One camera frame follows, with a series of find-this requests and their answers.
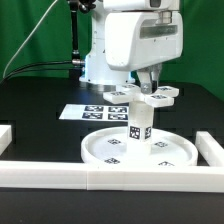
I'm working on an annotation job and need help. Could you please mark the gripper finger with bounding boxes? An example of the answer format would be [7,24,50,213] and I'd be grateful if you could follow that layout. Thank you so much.
[137,69,152,94]
[151,64,162,88]

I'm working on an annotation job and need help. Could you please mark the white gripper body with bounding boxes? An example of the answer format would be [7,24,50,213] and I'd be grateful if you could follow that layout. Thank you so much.
[105,12,183,71]

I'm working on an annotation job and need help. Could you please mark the white cross-shaped table base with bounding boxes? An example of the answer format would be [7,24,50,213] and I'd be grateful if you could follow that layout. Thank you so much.
[103,84,179,108]

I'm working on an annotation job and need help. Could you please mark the white round table top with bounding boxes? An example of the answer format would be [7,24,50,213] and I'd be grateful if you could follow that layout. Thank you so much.
[81,126,198,167]

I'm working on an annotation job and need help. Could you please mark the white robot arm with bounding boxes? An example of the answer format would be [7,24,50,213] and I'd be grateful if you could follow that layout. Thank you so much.
[80,0,183,94]

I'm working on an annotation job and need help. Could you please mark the white marker sheet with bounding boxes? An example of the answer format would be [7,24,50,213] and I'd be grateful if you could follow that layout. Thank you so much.
[59,104,129,122]

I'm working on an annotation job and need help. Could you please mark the white right fence bar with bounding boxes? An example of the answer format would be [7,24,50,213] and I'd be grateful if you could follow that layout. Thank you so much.
[195,131,224,167]

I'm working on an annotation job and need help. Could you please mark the white fence bar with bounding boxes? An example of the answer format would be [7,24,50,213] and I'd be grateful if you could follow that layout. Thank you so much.
[0,125,12,156]
[195,131,224,167]
[0,161,224,193]

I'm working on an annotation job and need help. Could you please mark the white left fence bar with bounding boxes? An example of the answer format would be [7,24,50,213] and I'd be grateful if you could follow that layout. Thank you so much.
[0,125,12,156]

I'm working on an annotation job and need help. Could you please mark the white front fence bar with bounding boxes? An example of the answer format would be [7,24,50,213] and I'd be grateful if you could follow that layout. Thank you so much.
[0,161,224,193]

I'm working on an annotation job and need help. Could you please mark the black cable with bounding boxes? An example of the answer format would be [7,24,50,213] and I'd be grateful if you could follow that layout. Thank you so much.
[0,59,75,84]

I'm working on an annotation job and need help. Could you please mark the grey cable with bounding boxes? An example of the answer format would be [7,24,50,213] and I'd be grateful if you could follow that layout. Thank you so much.
[2,0,59,79]

